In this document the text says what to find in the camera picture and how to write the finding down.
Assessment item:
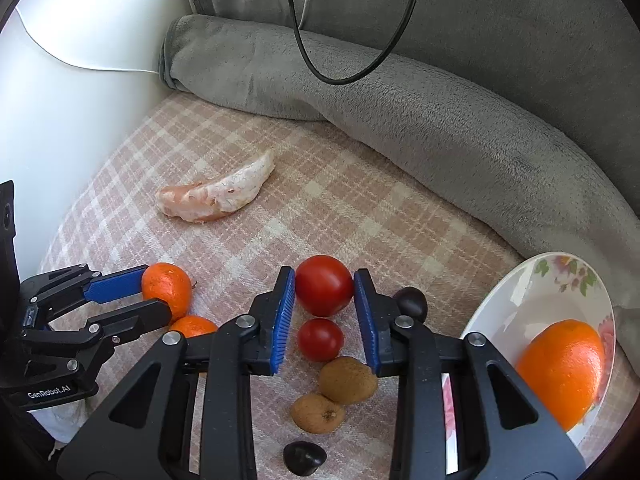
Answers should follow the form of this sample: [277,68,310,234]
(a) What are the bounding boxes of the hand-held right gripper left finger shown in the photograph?
[52,266,297,480]

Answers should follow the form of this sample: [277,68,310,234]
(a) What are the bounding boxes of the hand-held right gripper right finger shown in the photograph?
[353,268,587,480]

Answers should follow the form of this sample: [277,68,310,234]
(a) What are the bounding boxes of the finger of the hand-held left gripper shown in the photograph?
[20,264,151,317]
[20,298,174,367]

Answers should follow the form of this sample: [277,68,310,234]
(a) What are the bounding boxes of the small red tomato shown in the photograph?
[298,318,345,362]

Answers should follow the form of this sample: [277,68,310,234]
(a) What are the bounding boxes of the small orange mandarin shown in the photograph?
[169,315,219,339]
[141,262,193,321]

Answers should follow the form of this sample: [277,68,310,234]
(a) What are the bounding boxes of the large red tomato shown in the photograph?
[295,255,355,318]

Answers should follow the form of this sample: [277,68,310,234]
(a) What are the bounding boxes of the peeled pomelo segment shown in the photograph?
[155,149,276,223]

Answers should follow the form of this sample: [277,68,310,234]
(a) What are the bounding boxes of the white floral plate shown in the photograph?
[441,251,617,478]

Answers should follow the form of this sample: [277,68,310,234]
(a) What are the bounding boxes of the dark brown chestnut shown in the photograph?
[392,286,429,324]

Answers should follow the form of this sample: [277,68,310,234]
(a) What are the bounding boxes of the brown kiwi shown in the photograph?
[319,356,379,406]
[291,393,346,434]

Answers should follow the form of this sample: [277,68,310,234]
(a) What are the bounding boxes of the pink plaid bed sheet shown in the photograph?
[37,92,628,480]

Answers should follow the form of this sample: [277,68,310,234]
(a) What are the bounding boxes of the dark plum at bottom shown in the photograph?
[283,441,328,476]

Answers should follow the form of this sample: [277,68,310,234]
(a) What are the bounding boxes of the large orange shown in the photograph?
[515,319,606,433]

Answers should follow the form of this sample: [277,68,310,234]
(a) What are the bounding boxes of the light grey fleece blanket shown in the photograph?
[159,14,640,361]

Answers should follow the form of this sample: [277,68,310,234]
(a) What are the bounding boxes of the dark grey blanket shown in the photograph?
[180,0,640,186]

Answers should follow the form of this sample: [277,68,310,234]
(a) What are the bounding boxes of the white cable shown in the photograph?
[15,7,162,74]

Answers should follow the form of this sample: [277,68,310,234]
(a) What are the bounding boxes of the black cable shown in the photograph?
[285,0,421,84]

